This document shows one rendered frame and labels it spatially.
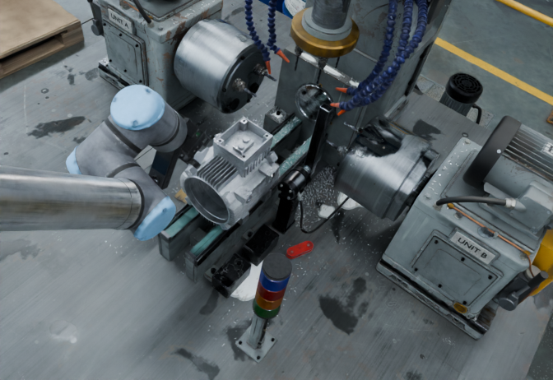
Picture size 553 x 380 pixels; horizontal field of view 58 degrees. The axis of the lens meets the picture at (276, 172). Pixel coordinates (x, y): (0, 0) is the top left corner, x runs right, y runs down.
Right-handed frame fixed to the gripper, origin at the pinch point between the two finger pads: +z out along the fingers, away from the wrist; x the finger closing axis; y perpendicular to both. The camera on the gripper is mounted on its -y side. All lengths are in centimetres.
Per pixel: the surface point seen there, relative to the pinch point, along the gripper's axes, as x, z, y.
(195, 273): -12.6, 13.8, -23.2
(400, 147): -38, 12, 35
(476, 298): -75, 23, 15
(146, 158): 12.3, 0.0, -5.9
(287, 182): -19.1, 11.8, 10.9
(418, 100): -25, 76, 73
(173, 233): -2.2, 9.7, -17.9
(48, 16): 195, 122, 23
